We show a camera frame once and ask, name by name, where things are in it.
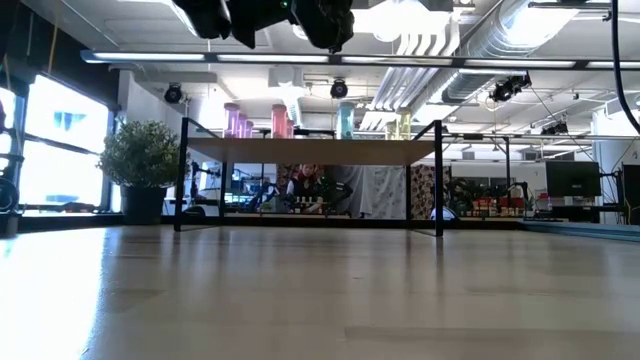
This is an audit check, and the cluttered background workbench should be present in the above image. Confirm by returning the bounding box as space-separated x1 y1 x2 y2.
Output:
449 182 546 219

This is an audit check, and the black aluminium rail frame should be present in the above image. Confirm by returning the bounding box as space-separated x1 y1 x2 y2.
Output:
519 219 640 245

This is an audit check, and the wooden shelf black metal frame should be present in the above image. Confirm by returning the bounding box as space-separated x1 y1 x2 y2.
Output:
173 117 445 238

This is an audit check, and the black plant pot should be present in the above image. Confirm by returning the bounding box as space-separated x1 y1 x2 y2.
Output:
119 184 169 221

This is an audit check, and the person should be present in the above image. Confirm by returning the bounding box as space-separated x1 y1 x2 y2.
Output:
285 163 326 214

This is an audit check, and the green artificial plant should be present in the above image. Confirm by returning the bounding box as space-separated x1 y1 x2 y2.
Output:
97 118 184 190

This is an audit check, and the large bright window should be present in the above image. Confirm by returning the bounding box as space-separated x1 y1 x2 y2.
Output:
0 74 114 214

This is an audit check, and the teal pill bottle white cap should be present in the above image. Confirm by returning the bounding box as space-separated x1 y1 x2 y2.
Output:
336 101 356 140

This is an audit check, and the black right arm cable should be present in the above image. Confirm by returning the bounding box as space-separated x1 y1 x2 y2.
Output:
610 0 640 135

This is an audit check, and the black overhead light bar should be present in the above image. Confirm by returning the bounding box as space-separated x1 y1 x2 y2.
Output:
79 48 640 72

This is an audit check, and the white curtain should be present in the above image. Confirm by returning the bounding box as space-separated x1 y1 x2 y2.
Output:
332 164 407 220

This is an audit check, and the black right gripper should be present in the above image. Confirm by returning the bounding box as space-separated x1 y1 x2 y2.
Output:
172 0 356 55

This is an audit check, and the floral patterned curtain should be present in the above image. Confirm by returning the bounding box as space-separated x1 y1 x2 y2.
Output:
409 163 436 221

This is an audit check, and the black back frame rail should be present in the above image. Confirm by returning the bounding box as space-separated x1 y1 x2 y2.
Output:
0 213 526 232

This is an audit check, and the black monitor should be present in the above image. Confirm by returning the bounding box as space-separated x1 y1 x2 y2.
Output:
621 163 640 226
544 159 603 198

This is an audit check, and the white dome object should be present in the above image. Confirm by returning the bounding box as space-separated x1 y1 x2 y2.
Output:
429 206 459 222

